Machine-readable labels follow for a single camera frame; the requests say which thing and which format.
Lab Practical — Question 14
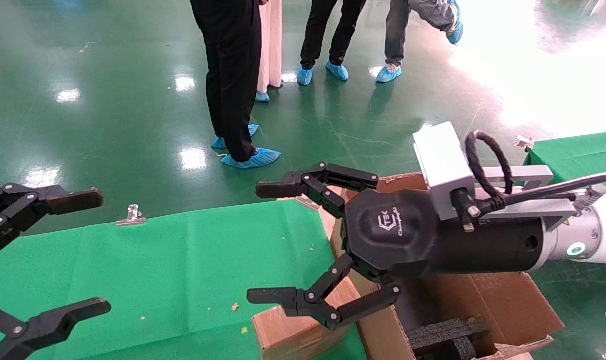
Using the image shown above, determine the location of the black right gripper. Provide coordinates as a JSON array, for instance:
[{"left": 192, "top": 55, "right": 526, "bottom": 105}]
[{"left": 247, "top": 162, "right": 546, "bottom": 331}]

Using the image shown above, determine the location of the small brown cardboard box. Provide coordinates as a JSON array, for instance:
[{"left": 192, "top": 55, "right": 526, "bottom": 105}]
[{"left": 252, "top": 277, "right": 363, "bottom": 360}]

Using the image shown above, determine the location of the large open cardboard carton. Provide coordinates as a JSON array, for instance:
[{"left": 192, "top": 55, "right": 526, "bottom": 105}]
[{"left": 328, "top": 172, "right": 566, "bottom": 360}]

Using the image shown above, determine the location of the large green tablecloth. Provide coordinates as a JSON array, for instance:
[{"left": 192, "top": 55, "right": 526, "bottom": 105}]
[{"left": 0, "top": 200, "right": 368, "bottom": 360}]

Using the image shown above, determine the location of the black foam insert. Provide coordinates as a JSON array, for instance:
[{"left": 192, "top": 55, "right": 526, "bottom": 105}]
[{"left": 408, "top": 316, "right": 496, "bottom": 360}]

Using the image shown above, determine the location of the person in black trousers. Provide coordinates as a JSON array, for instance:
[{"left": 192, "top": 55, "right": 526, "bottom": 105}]
[
  {"left": 300, "top": 0, "right": 367, "bottom": 71},
  {"left": 189, "top": 0, "right": 262, "bottom": 162}
]

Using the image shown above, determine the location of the person in white skirt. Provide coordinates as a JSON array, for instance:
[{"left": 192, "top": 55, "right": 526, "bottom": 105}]
[{"left": 257, "top": 0, "right": 283, "bottom": 93}]

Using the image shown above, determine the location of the person in grey jeans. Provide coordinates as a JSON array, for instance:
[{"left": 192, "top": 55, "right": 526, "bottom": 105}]
[{"left": 384, "top": 0, "right": 458, "bottom": 68}]

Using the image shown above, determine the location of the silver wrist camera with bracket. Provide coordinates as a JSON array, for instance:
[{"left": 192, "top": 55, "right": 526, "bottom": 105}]
[{"left": 413, "top": 121, "right": 578, "bottom": 232}]

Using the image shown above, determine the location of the black camera cable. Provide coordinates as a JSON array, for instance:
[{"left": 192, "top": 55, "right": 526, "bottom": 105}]
[{"left": 452, "top": 131, "right": 606, "bottom": 233}]

